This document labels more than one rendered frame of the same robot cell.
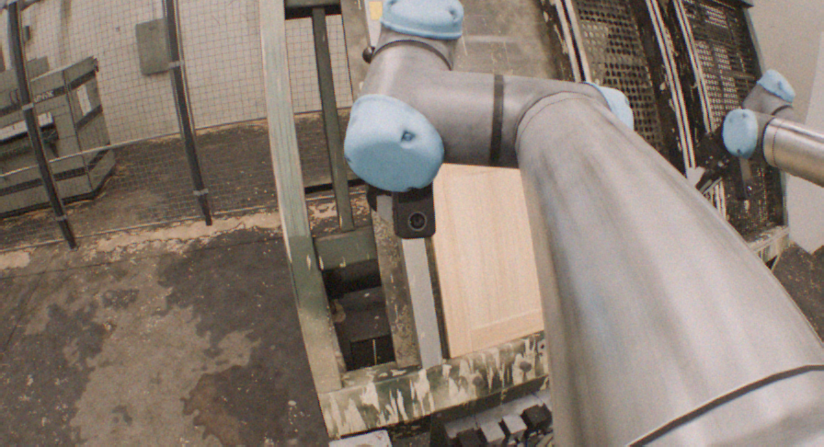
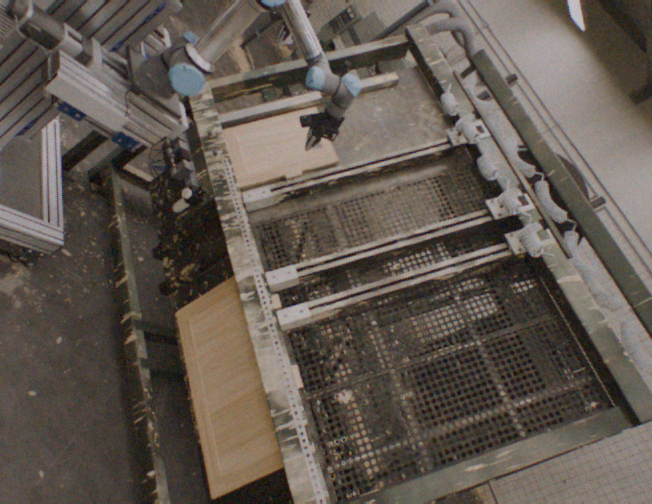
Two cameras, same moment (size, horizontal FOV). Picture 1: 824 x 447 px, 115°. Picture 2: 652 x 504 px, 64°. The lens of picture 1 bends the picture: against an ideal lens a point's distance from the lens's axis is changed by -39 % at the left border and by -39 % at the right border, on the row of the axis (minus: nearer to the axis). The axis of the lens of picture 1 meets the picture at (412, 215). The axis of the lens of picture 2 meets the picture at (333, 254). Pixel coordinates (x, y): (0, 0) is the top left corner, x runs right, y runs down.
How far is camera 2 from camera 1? 2.48 m
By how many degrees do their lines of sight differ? 45
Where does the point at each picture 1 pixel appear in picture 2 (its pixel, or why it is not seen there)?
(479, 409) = (191, 144)
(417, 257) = (270, 107)
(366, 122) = not seen: outside the picture
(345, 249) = (272, 96)
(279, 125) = not seen: hidden behind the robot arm
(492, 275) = (263, 141)
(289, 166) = (301, 63)
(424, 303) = (250, 112)
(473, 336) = (233, 136)
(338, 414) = not seen: hidden behind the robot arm
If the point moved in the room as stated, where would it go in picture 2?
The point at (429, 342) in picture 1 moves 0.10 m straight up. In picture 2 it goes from (231, 116) to (246, 104)
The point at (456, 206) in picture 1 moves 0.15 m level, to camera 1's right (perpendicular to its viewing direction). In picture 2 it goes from (295, 122) to (297, 139)
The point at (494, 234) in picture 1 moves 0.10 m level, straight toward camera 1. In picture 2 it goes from (284, 139) to (271, 123)
